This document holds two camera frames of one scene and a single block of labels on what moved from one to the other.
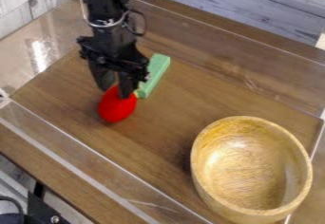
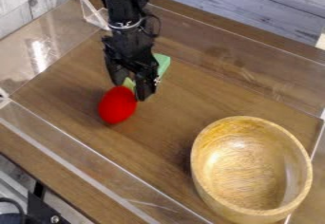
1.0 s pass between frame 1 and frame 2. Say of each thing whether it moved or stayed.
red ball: stayed
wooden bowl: stayed
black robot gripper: moved
